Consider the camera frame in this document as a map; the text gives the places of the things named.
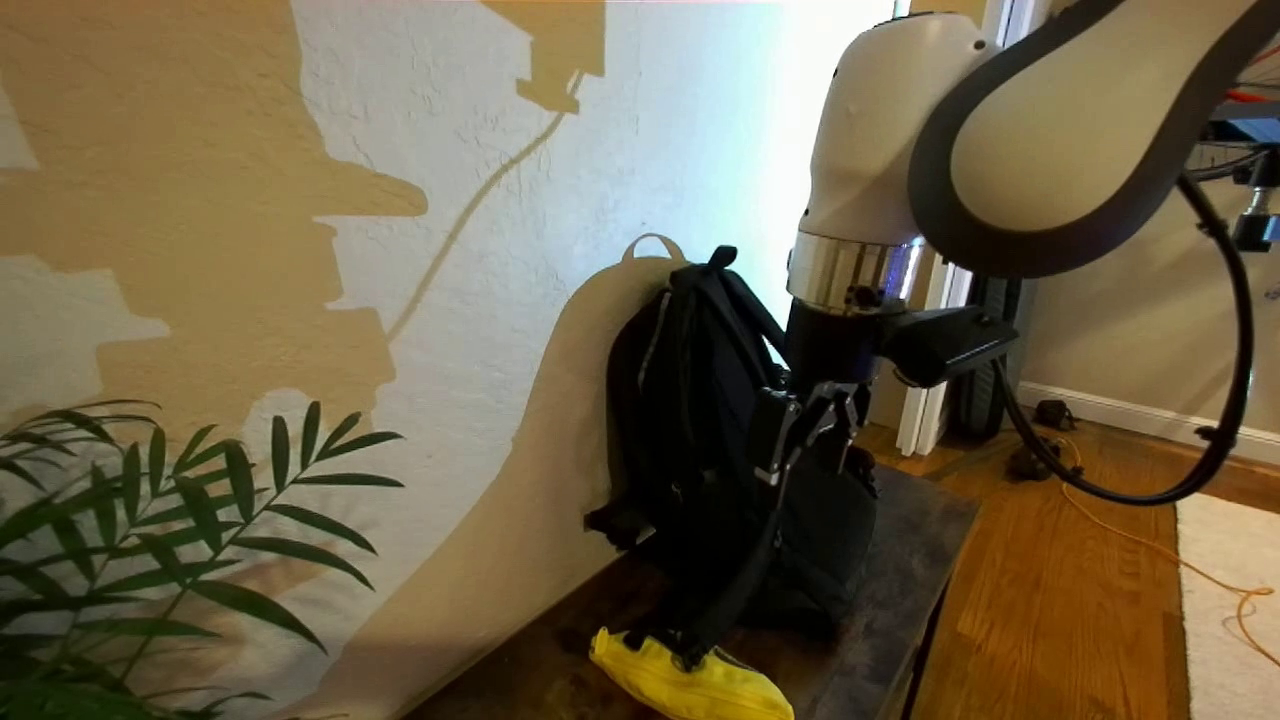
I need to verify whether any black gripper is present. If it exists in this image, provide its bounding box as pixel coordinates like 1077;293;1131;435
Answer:
758;302;912;497

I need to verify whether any black backpack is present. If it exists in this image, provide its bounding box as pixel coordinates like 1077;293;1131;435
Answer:
580;240;890;674

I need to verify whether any yellow soft pouch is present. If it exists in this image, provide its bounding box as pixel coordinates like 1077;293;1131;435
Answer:
587;625;800;720

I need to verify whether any tall black standing bag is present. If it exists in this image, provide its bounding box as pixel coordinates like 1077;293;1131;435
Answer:
946;271;1034;453

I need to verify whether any small black floor object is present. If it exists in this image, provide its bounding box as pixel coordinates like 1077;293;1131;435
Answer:
1034;397;1081;435
1005;435;1070;490

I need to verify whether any white rug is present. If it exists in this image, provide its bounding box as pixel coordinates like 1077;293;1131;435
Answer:
1171;490;1280;720

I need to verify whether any bicycle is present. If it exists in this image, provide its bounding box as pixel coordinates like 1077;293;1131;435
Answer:
1182;76;1280;257

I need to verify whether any green leafy potted plant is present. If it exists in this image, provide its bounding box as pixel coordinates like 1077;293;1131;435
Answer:
0;397;410;720

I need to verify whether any white door frame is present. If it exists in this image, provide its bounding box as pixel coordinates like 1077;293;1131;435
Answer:
891;257;980;462

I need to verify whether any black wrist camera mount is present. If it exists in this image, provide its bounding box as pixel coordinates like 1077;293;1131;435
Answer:
883;307;1021;394

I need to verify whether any orange floor cable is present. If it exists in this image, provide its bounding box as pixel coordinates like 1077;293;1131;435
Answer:
1056;435;1280;674

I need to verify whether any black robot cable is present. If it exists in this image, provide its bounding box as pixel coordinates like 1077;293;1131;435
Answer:
993;173;1263;511

